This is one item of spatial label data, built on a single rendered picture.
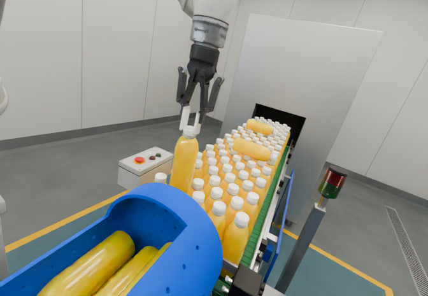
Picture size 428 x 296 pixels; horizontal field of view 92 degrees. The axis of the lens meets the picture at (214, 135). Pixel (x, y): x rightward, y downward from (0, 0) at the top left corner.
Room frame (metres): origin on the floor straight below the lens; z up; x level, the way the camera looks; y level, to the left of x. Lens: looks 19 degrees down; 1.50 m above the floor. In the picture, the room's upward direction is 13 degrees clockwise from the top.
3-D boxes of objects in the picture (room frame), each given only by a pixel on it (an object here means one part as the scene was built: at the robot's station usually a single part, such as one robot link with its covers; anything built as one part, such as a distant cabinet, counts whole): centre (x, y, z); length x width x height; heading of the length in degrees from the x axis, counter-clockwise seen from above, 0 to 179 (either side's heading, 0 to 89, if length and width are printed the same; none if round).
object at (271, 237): (0.93, -0.42, 0.70); 0.80 x 0.05 x 0.50; 159
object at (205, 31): (0.57, 0.07, 1.56); 0.09 x 0.09 x 0.06
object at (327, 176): (0.66, -0.44, 1.23); 0.06 x 0.06 x 0.04
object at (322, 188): (0.66, -0.44, 1.18); 0.06 x 0.06 x 0.05
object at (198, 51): (0.57, 0.07, 1.49); 0.08 x 0.07 x 0.09; 69
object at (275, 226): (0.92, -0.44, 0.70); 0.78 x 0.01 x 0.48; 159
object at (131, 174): (0.72, 0.23, 1.05); 0.20 x 0.10 x 0.10; 159
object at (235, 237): (0.49, -0.14, 1.00); 0.07 x 0.07 x 0.19
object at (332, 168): (0.66, -0.44, 1.18); 0.06 x 0.06 x 0.16
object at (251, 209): (0.61, -0.18, 1.00); 0.07 x 0.07 x 0.19
